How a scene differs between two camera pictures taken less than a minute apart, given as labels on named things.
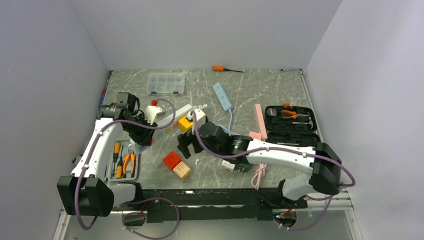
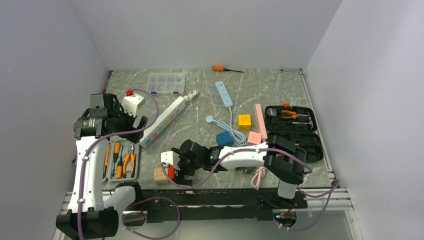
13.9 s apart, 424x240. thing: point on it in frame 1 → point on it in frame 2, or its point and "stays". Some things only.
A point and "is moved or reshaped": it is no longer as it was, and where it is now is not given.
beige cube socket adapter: (182, 170) is moved or reshaped
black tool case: (292, 125) stays
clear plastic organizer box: (165, 82) stays
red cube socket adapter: (172, 159) is moved or reshaped
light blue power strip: (224, 99) is moved or reshaped
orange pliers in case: (294, 114) stays
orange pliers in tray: (132, 156) stays
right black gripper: (185, 140) → (180, 175)
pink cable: (261, 172) stays
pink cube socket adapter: (255, 135) stays
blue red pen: (103, 94) stays
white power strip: (159, 133) is moved or reshaped
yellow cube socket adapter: (184, 124) → (244, 122)
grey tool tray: (124, 163) stays
